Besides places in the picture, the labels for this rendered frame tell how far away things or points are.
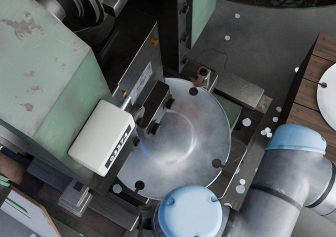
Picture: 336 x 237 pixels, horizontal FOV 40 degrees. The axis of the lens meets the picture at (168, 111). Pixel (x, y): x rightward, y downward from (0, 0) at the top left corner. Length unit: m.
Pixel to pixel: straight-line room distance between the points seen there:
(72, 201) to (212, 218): 0.55
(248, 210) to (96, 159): 0.24
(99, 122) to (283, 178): 0.27
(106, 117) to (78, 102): 0.05
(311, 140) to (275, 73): 1.35
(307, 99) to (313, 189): 0.96
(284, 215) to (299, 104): 0.98
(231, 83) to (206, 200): 0.70
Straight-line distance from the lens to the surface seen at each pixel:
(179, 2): 0.66
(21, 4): 0.40
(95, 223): 1.20
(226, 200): 1.66
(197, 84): 1.09
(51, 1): 0.55
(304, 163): 0.64
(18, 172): 1.27
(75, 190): 1.08
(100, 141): 0.49
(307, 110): 1.58
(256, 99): 1.24
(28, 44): 0.40
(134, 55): 0.70
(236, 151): 1.05
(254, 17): 2.09
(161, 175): 1.03
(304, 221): 1.86
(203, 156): 1.04
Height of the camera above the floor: 1.80
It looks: 72 degrees down
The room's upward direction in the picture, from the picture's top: 6 degrees counter-clockwise
